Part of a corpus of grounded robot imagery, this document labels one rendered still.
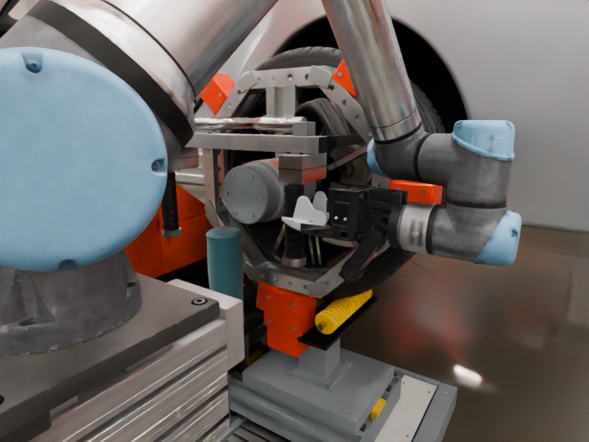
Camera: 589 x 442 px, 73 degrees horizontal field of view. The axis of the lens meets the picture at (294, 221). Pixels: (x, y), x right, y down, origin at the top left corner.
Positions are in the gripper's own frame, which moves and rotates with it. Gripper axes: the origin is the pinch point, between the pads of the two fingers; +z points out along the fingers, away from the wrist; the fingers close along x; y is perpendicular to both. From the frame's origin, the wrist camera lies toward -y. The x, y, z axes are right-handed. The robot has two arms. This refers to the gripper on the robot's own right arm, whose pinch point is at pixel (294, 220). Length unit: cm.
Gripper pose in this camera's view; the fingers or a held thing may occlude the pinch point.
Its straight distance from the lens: 71.8
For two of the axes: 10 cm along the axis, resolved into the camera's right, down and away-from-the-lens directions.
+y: 0.0, -9.7, -2.5
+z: -8.4, -1.4, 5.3
